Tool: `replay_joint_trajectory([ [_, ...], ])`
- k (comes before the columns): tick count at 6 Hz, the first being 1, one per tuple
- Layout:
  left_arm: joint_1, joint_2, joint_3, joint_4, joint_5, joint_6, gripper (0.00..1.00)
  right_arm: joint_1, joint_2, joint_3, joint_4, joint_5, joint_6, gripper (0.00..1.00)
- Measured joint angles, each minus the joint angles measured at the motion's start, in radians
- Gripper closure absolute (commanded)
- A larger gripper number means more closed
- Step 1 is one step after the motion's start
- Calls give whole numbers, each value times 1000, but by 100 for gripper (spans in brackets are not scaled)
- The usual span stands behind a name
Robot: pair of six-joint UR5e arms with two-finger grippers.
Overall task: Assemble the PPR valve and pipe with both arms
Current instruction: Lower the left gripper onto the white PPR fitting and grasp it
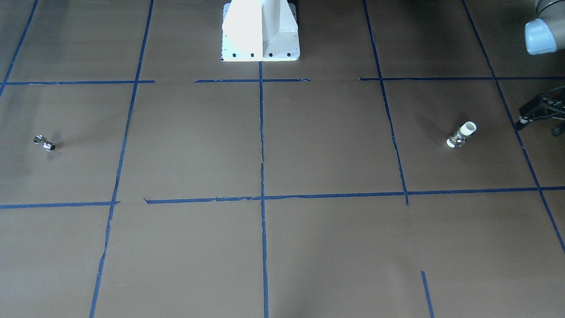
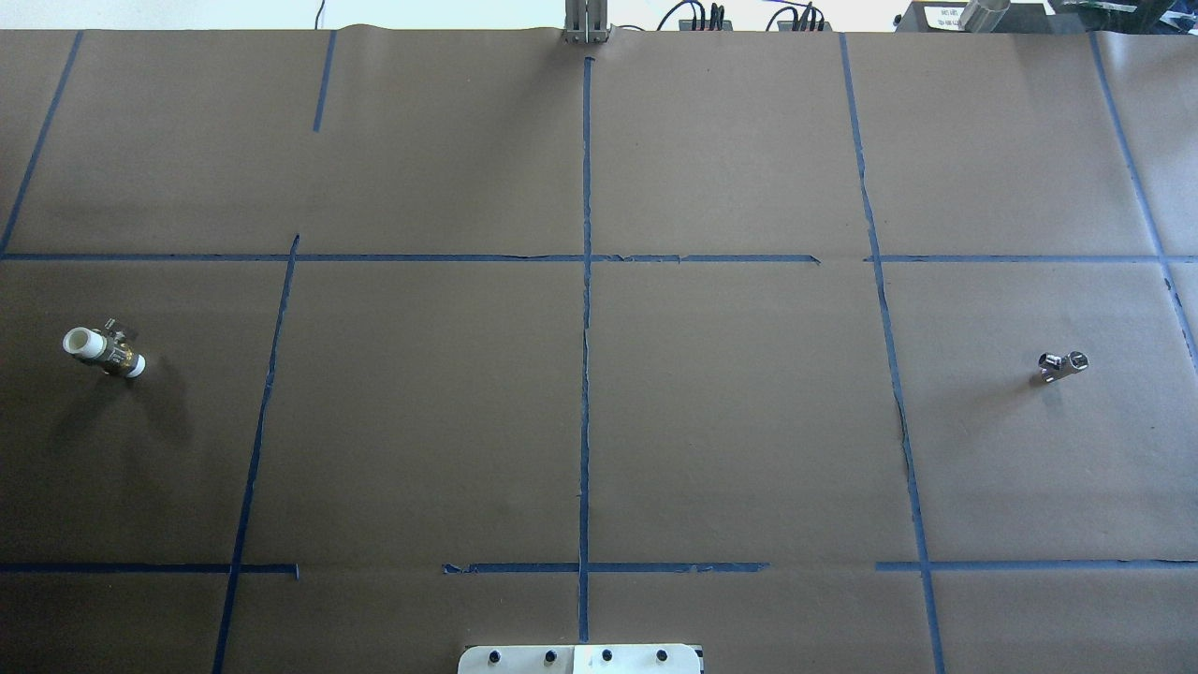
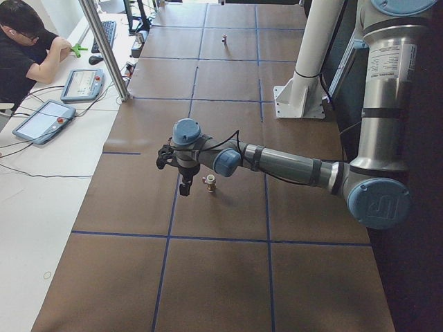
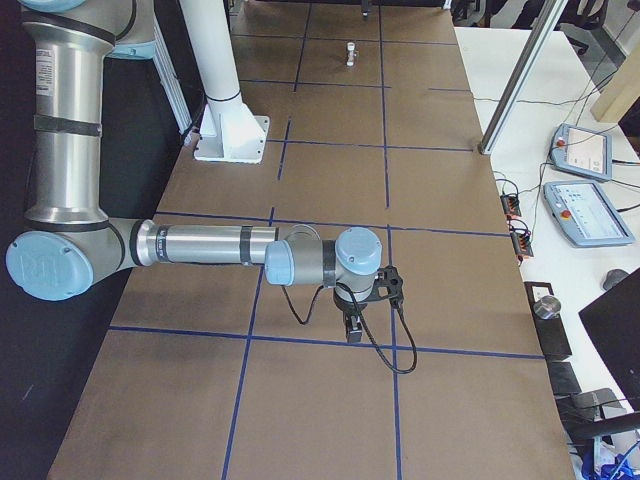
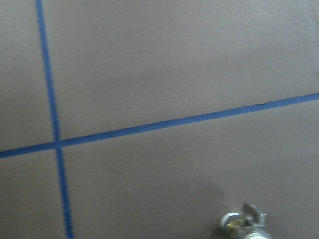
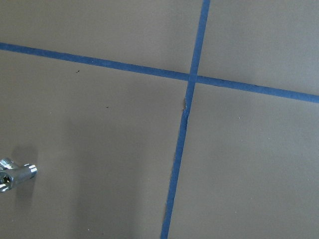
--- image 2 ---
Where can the chrome metal pipe fitting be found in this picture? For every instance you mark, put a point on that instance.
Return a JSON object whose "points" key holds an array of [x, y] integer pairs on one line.
{"points": [[1053, 367]]}

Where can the white brass PPR valve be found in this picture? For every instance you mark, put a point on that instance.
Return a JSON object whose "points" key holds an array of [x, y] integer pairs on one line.
{"points": [[109, 348]]}

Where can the brown paper table cover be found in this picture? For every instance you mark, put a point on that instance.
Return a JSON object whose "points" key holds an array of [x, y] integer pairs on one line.
{"points": [[461, 338]]}

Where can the metal cylinder weight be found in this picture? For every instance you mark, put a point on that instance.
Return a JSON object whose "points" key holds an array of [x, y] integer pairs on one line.
{"points": [[982, 16]]}

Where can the aluminium frame post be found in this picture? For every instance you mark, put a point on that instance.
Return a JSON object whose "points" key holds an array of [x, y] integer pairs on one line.
{"points": [[586, 22]]}

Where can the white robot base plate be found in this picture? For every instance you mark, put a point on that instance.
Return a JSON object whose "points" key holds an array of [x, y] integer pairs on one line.
{"points": [[583, 658]]}

